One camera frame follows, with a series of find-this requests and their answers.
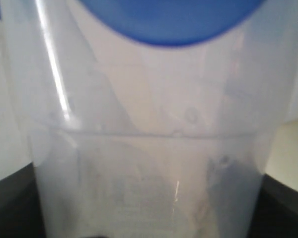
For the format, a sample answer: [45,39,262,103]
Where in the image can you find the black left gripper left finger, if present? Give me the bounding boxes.
[0,164,46,238]

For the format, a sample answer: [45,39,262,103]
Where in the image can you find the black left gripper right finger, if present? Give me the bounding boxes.
[248,175,298,238]

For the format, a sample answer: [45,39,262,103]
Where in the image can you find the tall clear plastic container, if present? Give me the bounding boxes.
[4,0,298,238]

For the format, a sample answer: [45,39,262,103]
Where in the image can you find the blue plastic lid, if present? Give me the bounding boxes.
[0,0,263,48]

